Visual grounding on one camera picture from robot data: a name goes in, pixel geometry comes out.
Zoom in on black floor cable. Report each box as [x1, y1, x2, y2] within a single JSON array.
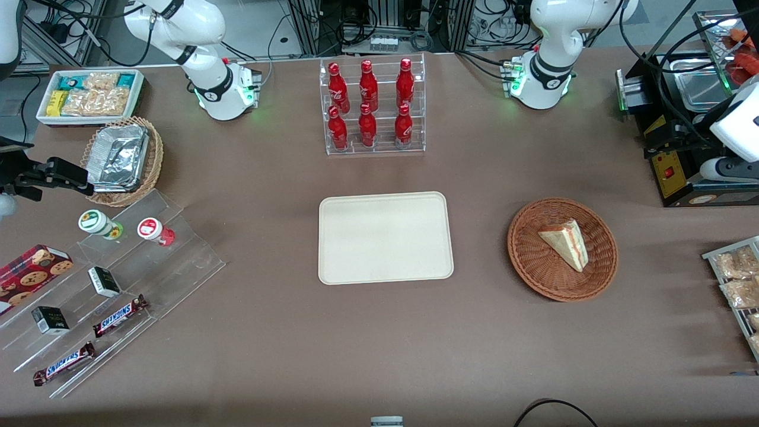
[[513, 399, 598, 427]]

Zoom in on triangle sandwich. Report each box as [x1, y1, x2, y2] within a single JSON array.
[[537, 219, 589, 273]]

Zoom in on white plastic snack bin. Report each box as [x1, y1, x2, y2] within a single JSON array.
[[36, 68, 146, 128]]

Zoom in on clear bag of crackers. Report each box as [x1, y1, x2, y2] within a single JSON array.
[[83, 72, 120, 93], [62, 88, 130, 117]]

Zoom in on beige plastic tray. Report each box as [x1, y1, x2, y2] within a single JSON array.
[[318, 191, 455, 286]]

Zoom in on light wicker basket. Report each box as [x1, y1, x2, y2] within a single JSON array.
[[80, 116, 164, 208]]

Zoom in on red lid white cup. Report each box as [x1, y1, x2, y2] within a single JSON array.
[[137, 218, 176, 247]]

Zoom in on grey wire tray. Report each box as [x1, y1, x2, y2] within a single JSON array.
[[701, 236, 759, 362]]

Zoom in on red cola bottle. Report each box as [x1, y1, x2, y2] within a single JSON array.
[[395, 104, 413, 149], [359, 59, 379, 112], [328, 106, 349, 151], [328, 62, 350, 113], [358, 103, 378, 148], [396, 58, 415, 110]]

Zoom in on clear acrylic stepped display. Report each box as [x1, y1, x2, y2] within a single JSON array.
[[0, 189, 227, 399]]

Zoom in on small black box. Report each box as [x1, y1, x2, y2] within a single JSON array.
[[31, 306, 71, 336], [88, 266, 122, 298]]

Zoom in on red cookie box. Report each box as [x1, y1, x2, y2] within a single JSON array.
[[0, 244, 74, 316]]

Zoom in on Snickers chocolate bar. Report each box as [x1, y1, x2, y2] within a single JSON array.
[[92, 295, 149, 339], [33, 342, 97, 387]]

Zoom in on green lid white cup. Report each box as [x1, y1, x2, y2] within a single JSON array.
[[78, 209, 124, 241]]

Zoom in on stack of foil containers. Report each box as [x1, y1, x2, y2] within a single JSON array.
[[88, 125, 150, 193]]

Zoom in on clear acrylic bottle rack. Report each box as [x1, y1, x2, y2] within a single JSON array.
[[319, 52, 426, 156]]

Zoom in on brown wicker basket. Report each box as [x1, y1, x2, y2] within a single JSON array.
[[507, 197, 619, 303]]

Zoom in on black food warmer machine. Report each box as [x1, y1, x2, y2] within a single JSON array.
[[616, 11, 759, 208]]

